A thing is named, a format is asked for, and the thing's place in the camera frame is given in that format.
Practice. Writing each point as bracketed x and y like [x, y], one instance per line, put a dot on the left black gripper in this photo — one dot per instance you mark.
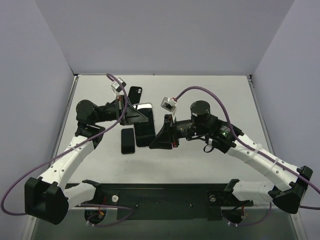
[120, 110]

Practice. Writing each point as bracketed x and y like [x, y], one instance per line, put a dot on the black phone case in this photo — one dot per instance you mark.
[134, 95]

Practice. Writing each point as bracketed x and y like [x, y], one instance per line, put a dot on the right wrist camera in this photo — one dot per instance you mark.
[169, 104]

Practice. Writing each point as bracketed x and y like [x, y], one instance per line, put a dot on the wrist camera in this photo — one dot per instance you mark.
[169, 104]
[116, 85]

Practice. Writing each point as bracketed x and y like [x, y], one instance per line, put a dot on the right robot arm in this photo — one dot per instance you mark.
[286, 185]

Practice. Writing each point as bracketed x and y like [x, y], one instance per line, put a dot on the phone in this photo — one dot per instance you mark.
[145, 132]

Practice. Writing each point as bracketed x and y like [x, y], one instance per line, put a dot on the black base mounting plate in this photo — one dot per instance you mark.
[181, 201]

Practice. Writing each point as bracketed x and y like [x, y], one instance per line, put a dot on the black smartphone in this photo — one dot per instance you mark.
[127, 141]

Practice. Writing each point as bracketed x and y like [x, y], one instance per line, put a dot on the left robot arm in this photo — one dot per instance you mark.
[47, 197]

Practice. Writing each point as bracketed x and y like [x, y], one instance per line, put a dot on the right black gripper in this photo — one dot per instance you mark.
[171, 131]

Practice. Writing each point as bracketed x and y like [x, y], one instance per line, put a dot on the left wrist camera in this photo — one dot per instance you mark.
[116, 85]

